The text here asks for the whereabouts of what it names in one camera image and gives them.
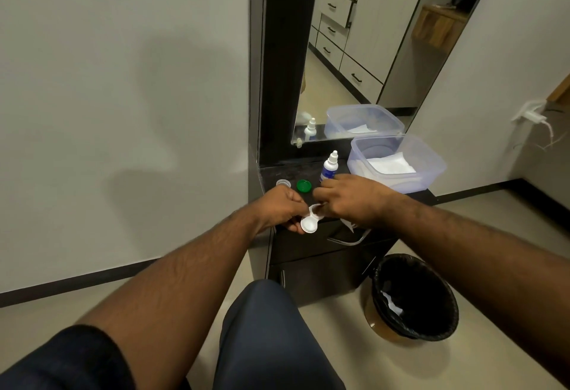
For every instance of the white wall charger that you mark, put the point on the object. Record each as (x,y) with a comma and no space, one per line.
(534,117)

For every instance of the small solution dropper bottle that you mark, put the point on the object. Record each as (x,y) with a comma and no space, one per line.
(329,171)

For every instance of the trash bin with black liner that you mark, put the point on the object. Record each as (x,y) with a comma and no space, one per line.
(423,305)

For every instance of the stack of white tissues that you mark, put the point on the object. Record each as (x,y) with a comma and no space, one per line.
(392,165)

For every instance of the white contact lens case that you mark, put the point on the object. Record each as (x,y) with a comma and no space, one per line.
(308,225)

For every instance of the black dresser cabinet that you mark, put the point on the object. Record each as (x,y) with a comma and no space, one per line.
(320,278)

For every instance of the person's left hand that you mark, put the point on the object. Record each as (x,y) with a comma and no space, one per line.
(280,207)

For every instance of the translucent lens case cap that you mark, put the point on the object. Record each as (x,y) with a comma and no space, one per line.
(283,182)

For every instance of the crumpled white tissue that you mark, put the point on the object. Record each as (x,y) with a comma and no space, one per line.
(392,305)

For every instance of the wooden wall shelf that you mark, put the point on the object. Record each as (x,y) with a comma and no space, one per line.
(562,93)

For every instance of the person's left forearm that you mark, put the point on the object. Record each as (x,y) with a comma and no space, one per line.
(178,287)

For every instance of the green lens case cap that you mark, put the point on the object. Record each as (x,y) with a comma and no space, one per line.
(304,186)

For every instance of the clear plastic container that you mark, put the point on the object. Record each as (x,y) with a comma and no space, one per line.
(423,180)

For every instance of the person's right hand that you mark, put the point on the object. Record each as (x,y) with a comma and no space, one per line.
(360,202)

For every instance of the dark blue trousers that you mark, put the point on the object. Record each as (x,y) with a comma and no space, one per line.
(276,340)

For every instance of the dresser mirror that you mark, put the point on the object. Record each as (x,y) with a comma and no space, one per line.
(320,91)

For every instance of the white tissue sheet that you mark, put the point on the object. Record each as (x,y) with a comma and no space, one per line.
(348,225)

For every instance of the black shirt sleeve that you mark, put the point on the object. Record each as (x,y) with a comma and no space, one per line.
(58,363)

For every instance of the person's right forearm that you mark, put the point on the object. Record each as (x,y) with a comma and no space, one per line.
(490,278)

